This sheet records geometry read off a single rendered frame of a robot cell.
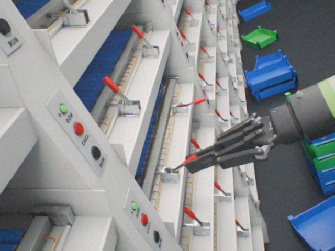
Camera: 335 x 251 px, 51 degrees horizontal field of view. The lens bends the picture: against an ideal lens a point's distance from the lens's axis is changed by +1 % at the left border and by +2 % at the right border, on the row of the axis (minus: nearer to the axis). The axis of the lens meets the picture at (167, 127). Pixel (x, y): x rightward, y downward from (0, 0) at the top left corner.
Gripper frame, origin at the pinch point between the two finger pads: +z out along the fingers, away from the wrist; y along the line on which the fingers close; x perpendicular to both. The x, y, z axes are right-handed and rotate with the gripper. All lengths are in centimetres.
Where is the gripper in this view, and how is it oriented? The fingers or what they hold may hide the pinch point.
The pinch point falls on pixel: (202, 159)
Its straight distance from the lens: 73.6
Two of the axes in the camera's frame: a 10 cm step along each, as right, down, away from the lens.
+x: -5.7, -7.0, -4.3
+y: 1.2, -5.9, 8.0
